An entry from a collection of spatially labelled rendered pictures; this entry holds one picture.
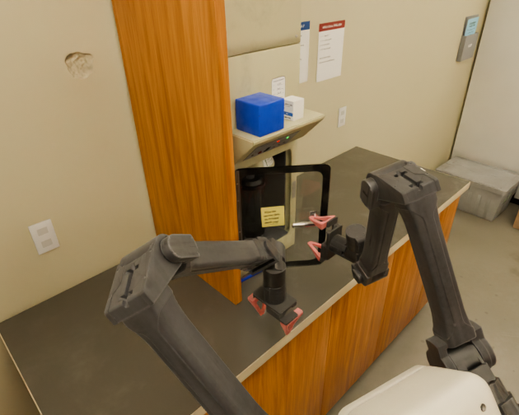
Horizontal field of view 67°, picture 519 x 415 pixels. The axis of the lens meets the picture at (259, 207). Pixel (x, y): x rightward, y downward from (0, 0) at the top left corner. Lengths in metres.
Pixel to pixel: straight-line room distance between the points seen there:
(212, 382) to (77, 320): 0.92
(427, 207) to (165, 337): 0.49
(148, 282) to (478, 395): 0.49
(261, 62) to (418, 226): 0.68
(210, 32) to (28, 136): 0.66
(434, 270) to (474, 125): 3.41
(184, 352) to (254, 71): 0.84
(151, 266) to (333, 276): 1.02
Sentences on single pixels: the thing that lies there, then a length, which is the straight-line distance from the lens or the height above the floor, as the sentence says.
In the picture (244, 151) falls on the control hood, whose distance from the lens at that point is 1.13.
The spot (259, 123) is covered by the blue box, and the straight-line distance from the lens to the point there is 1.10.
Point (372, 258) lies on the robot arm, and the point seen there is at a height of 1.29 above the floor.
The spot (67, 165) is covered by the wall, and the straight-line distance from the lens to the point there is 1.44.
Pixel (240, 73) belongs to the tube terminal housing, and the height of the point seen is 1.66.
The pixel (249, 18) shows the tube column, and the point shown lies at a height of 1.80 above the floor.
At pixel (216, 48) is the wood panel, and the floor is 1.75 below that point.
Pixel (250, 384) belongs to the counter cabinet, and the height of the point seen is 0.80.
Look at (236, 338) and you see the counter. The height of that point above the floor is 0.94.
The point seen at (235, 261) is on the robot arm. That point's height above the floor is 1.42.
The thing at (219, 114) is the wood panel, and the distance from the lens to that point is 1.03.
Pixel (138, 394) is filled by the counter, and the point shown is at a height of 0.94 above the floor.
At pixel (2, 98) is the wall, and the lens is 1.34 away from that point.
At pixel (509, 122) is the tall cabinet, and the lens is 4.07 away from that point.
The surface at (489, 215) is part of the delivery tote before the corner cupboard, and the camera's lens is 3.92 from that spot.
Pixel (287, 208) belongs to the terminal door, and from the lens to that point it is 1.29.
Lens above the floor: 1.91
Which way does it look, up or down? 31 degrees down
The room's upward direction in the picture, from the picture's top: 1 degrees counter-clockwise
